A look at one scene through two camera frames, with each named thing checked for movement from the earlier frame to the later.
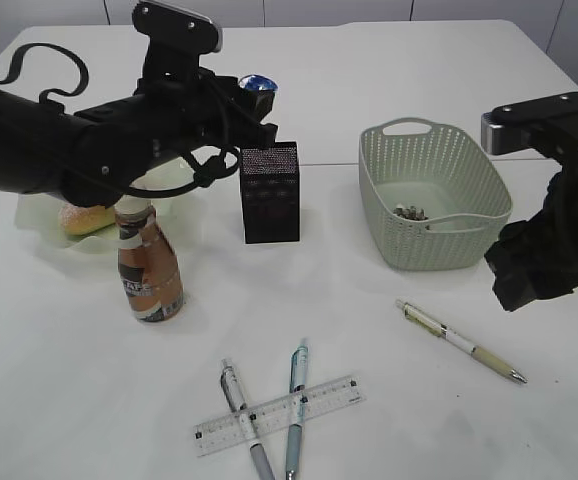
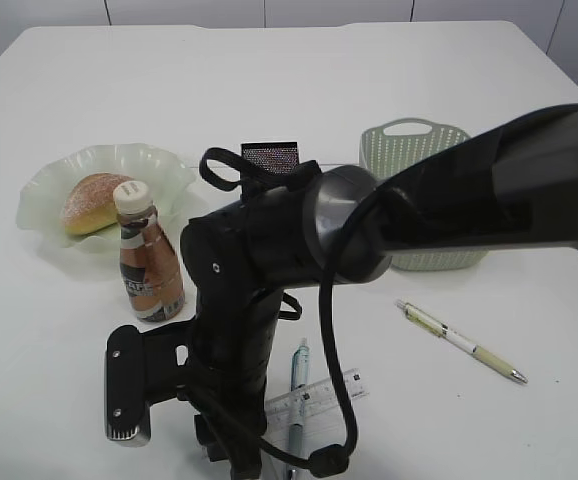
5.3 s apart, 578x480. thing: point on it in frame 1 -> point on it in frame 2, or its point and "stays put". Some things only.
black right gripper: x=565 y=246 -> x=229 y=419
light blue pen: x=298 y=373 stays put
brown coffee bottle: x=150 y=277 stays put
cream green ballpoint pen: x=445 y=332 stays put
